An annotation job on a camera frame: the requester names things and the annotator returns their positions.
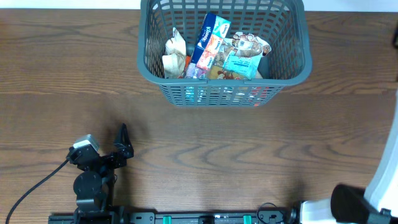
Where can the dried mushroom bag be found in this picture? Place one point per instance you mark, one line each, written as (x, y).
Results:
(249, 45)
(174, 58)
(224, 51)

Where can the small teal white packet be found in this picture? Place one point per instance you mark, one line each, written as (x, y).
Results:
(246, 66)

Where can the Kleenex tissue multipack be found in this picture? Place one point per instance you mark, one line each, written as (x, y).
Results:
(210, 39)

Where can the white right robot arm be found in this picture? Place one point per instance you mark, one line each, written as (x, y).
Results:
(377, 203)

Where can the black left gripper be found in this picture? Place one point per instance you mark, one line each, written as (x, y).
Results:
(125, 150)

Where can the grey plastic basket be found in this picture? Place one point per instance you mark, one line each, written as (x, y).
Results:
(281, 23)

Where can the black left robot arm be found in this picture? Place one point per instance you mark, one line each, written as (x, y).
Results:
(94, 187)

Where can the San Remo spaghetti packet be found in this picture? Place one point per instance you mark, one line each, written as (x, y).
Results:
(217, 72)

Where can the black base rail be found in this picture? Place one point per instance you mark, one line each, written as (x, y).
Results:
(263, 216)

